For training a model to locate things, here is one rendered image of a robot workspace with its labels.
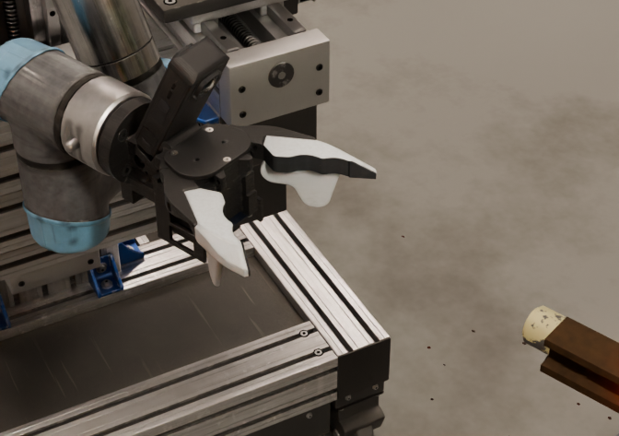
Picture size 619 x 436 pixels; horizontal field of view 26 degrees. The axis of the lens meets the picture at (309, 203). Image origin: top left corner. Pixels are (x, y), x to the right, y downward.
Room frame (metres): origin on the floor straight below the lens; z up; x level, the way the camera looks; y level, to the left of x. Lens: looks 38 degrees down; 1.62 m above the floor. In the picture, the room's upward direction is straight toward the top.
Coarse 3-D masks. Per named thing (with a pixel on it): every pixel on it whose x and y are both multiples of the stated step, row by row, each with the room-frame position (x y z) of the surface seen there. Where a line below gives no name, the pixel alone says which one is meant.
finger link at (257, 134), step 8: (240, 128) 0.87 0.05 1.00; (248, 128) 0.87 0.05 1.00; (256, 128) 0.87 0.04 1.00; (264, 128) 0.87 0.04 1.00; (272, 128) 0.87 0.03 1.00; (280, 128) 0.87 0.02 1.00; (256, 136) 0.86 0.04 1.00; (264, 136) 0.86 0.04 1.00; (280, 136) 0.86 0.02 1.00; (288, 136) 0.86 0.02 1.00; (296, 136) 0.86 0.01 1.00; (304, 136) 0.86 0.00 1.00; (312, 136) 0.86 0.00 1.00; (256, 144) 0.85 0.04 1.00; (248, 152) 0.85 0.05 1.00; (256, 152) 0.85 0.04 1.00
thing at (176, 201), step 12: (168, 180) 0.81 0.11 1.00; (180, 180) 0.81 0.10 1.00; (192, 180) 0.81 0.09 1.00; (204, 180) 0.81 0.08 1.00; (168, 192) 0.79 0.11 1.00; (180, 192) 0.79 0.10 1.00; (168, 204) 0.79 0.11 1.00; (180, 204) 0.78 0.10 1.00; (180, 216) 0.77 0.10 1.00; (192, 216) 0.76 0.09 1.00; (192, 228) 0.76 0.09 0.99
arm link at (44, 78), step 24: (0, 48) 0.98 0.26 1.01; (24, 48) 0.98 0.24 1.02; (48, 48) 0.98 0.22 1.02; (0, 72) 0.96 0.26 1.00; (24, 72) 0.95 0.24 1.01; (48, 72) 0.94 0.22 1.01; (72, 72) 0.94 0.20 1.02; (96, 72) 0.94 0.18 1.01; (0, 96) 0.94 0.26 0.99; (24, 96) 0.93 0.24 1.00; (48, 96) 0.92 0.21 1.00; (72, 96) 0.91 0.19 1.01; (24, 120) 0.92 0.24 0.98; (48, 120) 0.91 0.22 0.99; (24, 144) 0.93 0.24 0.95; (48, 144) 0.92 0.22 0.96
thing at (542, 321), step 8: (536, 312) 1.05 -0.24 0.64; (544, 312) 1.05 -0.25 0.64; (552, 312) 1.05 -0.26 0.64; (528, 320) 1.04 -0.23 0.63; (536, 320) 1.04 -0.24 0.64; (544, 320) 1.04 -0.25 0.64; (552, 320) 1.03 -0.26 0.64; (560, 320) 1.03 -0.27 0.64; (528, 328) 1.03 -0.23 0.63; (536, 328) 1.03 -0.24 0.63; (544, 328) 1.03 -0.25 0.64; (552, 328) 1.03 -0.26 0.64; (528, 336) 1.03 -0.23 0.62; (536, 336) 1.03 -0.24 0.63; (544, 336) 1.02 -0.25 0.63; (528, 344) 1.03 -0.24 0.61; (536, 344) 1.02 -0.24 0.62; (544, 352) 1.02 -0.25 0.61
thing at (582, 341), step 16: (560, 336) 0.63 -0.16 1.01; (576, 336) 0.63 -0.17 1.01; (592, 336) 0.63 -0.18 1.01; (560, 352) 0.62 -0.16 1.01; (576, 352) 0.61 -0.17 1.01; (592, 352) 0.61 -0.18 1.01; (608, 352) 0.61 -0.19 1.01; (544, 368) 0.62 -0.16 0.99; (560, 368) 0.62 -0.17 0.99; (576, 368) 0.62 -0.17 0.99; (592, 368) 0.60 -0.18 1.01; (608, 368) 0.60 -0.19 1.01; (576, 384) 0.61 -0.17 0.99; (592, 384) 0.61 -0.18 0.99; (608, 384) 0.60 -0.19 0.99; (608, 400) 0.59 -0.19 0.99
